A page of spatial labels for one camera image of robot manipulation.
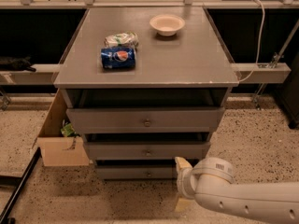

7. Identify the blue pepsi can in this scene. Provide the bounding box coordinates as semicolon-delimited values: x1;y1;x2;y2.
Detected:
101;47;135;69

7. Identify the black object on ledge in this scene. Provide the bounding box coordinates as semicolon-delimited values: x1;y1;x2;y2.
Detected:
0;57;36;72

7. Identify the crushed green white can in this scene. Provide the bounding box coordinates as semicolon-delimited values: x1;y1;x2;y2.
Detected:
104;32;138;48

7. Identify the white cable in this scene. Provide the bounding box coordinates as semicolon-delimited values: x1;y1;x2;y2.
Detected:
238;0;266;83

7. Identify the white bowl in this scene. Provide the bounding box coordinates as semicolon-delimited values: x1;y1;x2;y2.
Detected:
149;14;185;36

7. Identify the cardboard box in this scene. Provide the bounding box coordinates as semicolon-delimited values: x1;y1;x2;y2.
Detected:
36;91;90;167

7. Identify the grey drawer cabinet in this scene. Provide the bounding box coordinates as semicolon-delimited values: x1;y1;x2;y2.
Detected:
54;7;238;170

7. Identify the green packet in box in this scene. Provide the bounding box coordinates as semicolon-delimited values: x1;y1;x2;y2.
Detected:
61;123;77;137

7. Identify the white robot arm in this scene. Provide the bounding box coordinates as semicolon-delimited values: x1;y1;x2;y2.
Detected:
175;157;299;224

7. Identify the black floor bar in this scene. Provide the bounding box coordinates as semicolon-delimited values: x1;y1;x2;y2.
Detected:
0;148;41;224

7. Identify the grey top drawer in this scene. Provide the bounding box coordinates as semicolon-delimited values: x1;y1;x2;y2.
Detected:
66;107;224;134

